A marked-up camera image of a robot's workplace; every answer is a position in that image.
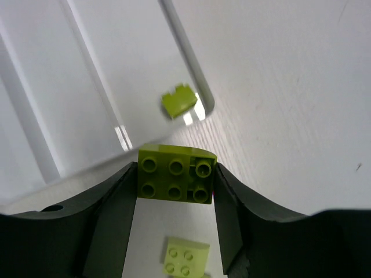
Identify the white sorting tray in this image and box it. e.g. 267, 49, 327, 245
1, 1, 215, 207

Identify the lime green small lego brick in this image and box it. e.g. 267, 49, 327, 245
161, 84, 198, 119

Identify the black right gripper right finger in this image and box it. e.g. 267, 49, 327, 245
213, 164, 370, 277

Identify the pale green curved studded lego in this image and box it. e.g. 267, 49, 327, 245
163, 237, 210, 277

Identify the lime green curved studded lego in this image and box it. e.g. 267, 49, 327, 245
137, 144, 217, 204

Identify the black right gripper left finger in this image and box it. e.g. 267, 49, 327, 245
1, 162, 137, 277

